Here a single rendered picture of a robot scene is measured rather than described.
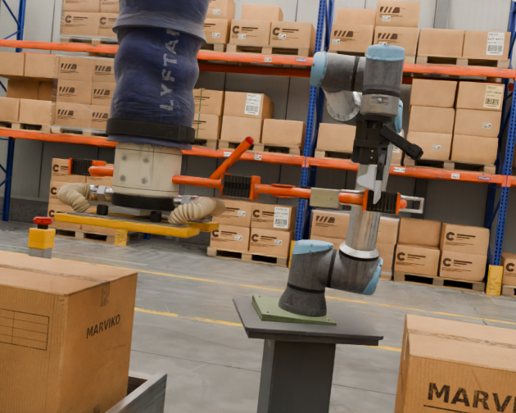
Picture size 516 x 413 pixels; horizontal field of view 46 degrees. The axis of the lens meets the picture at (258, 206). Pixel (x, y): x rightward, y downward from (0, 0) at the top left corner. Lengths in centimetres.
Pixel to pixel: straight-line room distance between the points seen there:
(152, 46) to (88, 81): 831
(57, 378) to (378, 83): 103
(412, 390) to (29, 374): 90
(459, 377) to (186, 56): 96
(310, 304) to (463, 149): 658
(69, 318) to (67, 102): 849
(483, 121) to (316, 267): 666
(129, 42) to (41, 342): 75
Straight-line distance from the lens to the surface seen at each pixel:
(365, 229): 223
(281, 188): 147
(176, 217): 145
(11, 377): 164
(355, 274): 227
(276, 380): 233
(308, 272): 229
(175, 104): 151
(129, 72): 154
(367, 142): 146
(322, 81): 161
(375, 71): 147
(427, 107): 872
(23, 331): 159
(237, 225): 893
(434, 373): 132
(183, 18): 154
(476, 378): 133
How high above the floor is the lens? 127
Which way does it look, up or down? 3 degrees down
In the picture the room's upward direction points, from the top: 6 degrees clockwise
